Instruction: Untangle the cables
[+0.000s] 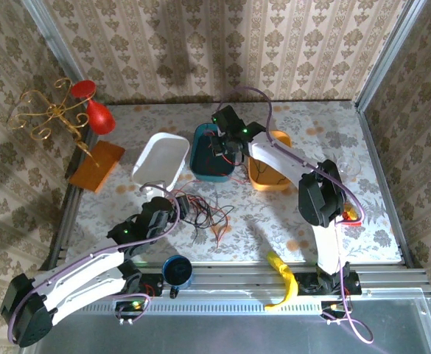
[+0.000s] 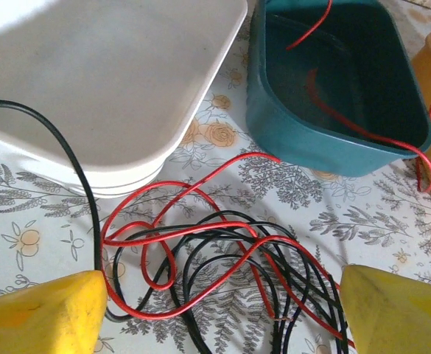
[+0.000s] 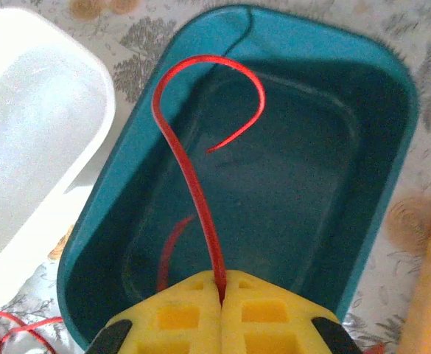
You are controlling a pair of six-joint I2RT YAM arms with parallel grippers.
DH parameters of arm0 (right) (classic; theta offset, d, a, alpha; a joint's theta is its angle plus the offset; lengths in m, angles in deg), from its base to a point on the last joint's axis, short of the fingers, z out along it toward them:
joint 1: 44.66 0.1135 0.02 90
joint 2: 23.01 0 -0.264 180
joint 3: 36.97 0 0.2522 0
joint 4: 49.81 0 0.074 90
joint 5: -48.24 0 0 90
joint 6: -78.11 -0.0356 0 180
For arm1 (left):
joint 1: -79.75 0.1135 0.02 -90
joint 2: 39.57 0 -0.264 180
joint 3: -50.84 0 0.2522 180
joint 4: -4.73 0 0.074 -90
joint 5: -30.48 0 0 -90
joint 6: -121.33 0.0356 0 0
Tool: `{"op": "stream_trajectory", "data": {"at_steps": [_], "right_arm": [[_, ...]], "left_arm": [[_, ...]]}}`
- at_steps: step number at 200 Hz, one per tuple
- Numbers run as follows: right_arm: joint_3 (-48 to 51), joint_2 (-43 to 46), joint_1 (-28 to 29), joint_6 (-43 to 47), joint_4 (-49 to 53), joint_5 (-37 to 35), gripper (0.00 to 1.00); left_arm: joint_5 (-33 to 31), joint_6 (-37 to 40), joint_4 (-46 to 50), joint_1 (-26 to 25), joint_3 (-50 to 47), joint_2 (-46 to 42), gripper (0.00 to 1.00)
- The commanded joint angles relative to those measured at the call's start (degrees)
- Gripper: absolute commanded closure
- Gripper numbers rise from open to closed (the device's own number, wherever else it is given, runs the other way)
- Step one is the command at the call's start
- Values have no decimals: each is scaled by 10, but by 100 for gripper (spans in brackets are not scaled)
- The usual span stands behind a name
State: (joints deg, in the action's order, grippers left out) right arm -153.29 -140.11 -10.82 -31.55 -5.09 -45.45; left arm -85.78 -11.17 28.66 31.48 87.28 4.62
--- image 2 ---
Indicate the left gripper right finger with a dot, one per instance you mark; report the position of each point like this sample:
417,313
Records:
403,317

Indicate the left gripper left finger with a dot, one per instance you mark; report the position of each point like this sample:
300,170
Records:
34,321

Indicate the teal plastic bin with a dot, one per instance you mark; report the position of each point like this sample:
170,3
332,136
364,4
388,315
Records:
292,147

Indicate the white plastic bin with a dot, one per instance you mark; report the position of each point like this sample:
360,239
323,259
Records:
108,73

